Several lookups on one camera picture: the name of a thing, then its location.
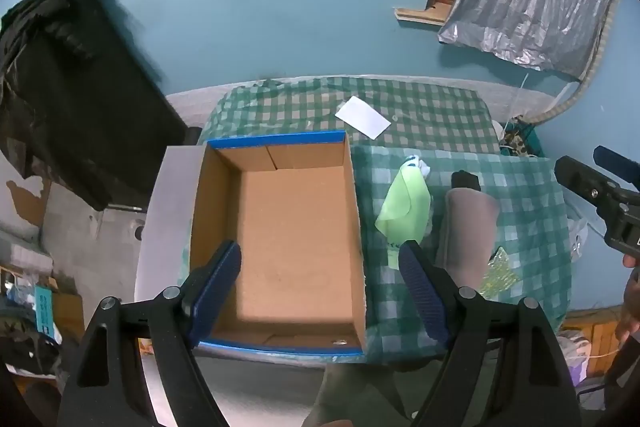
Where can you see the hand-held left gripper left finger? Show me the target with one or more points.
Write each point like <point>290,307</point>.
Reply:
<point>216,287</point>

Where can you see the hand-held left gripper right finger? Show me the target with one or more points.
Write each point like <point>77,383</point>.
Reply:
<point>422,292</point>

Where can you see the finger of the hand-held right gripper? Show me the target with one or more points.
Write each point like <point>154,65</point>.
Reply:
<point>617,164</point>
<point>585,179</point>

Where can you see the grey plush cloth roll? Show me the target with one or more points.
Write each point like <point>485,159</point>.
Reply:
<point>467,232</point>

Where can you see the yellow green patterned cloth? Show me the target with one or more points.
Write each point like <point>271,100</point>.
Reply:
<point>497,277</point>

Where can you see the light green cloth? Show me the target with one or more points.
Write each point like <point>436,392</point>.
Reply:
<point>405,207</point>

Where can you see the cardboard box with blue edges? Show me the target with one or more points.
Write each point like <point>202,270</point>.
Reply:
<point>295,232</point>

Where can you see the person's right hand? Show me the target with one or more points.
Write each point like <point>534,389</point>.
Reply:
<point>629,307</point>

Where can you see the light green checked plastic tablecloth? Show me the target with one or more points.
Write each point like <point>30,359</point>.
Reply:
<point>525,217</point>

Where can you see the basket of clutter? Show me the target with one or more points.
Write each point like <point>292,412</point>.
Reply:
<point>520,139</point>

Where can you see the orange wooden crate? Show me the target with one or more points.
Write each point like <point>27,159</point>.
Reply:
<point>597,334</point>

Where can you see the black rolled sock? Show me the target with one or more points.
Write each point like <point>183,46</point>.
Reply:
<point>466,181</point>

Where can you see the teal carton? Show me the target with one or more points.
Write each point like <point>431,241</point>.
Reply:
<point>45,309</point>

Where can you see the white paper sheet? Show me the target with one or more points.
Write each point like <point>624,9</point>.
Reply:
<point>362,117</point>

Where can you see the dark green checked tablecloth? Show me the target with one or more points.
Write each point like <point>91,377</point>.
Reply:
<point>300,107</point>

